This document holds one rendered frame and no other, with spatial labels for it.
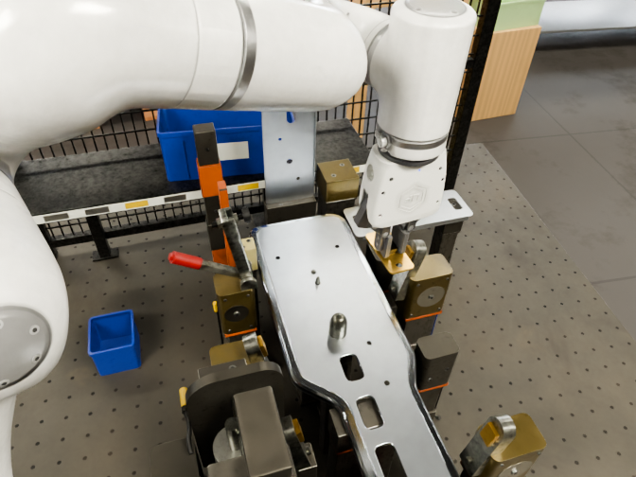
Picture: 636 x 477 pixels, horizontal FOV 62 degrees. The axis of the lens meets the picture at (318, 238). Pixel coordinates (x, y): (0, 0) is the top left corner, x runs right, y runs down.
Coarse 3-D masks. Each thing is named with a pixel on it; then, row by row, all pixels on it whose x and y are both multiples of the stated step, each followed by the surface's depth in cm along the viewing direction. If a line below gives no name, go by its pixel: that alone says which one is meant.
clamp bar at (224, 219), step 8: (224, 208) 87; (224, 216) 86; (232, 216) 88; (240, 216) 87; (248, 216) 86; (216, 224) 87; (224, 224) 85; (232, 224) 86; (224, 232) 86; (232, 232) 87; (232, 240) 88; (240, 240) 89; (232, 248) 89; (240, 248) 90; (240, 256) 91; (240, 264) 92; (248, 264) 93; (240, 272) 94; (248, 272) 94
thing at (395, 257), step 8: (368, 240) 76; (392, 240) 75; (392, 248) 74; (392, 256) 74; (400, 256) 74; (384, 264) 73; (392, 264) 73; (408, 264) 73; (392, 272) 72; (400, 272) 72
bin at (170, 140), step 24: (168, 120) 129; (192, 120) 130; (216, 120) 132; (240, 120) 133; (288, 120) 126; (168, 144) 116; (192, 144) 117; (240, 144) 119; (168, 168) 120; (192, 168) 121; (240, 168) 124
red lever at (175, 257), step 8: (168, 256) 89; (176, 256) 88; (184, 256) 89; (192, 256) 90; (176, 264) 89; (184, 264) 89; (192, 264) 90; (200, 264) 91; (208, 264) 92; (216, 264) 93; (216, 272) 93; (224, 272) 94; (232, 272) 95
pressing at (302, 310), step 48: (288, 240) 113; (336, 240) 114; (288, 288) 103; (336, 288) 104; (288, 336) 94; (384, 336) 95; (336, 384) 88; (384, 384) 88; (384, 432) 82; (432, 432) 83
